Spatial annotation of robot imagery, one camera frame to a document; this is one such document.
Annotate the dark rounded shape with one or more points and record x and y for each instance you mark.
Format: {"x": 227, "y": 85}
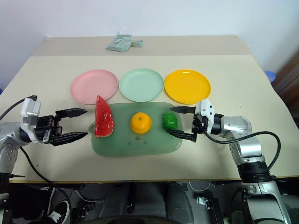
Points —
{"x": 178, "y": 205}

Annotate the pink plate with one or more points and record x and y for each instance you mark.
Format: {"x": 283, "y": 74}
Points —
{"x": 91, "y": 84}

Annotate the pale green plate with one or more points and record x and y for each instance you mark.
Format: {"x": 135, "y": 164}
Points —
{"x": 141, "y": 85}

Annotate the blue round container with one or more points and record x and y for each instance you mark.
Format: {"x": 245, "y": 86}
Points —
{"x": 271, "y": 76}

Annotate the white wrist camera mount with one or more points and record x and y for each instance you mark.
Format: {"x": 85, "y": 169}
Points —
{"x": 28, "y": 109}
{"x": 206, "y": 107}

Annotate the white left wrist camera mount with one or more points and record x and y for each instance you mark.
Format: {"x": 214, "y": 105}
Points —
{"x": 28, "y": 109}

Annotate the red watermelon slice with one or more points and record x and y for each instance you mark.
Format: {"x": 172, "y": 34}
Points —
{"x": 104, "y": 119}

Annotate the orange fruit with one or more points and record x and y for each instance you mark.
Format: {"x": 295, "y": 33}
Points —
{"x": 140, "y": 122}

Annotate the yellow plate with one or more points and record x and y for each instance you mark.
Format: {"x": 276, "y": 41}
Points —
{"x": 187, "y": 86}

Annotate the black and white sneaker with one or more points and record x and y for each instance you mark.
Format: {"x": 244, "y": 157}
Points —
{"x": 56, "y": 214}

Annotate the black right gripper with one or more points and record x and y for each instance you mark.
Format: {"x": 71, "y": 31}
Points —
{"x": 201, "y": 124}

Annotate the dark cabinet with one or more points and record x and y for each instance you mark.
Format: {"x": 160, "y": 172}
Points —
{"x": 288, "y": 88}

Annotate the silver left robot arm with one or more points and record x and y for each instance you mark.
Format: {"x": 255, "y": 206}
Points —
{"x": 8, "y": 154}

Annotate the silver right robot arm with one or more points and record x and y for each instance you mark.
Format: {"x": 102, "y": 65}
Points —
{"x": 247, "y": 149}

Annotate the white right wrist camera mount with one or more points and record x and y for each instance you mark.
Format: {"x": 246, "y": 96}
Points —
{"x": 206, "y": 107}

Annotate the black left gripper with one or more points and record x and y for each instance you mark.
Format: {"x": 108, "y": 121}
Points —
{"x": 45, "y": 128}

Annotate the pale green pouch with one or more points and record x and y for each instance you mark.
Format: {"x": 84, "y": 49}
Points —
{"x": 119, "y": 43}

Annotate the dark green toy vegetable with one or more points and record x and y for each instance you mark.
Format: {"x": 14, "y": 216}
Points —
{"x": 169, "y": 120}

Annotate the translucent green cutting board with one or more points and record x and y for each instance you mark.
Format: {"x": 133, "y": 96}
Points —
{"x": 140, "y": 145}

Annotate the silver metal latch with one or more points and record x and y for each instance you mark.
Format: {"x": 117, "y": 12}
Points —
{"x": 206, "y": 201}

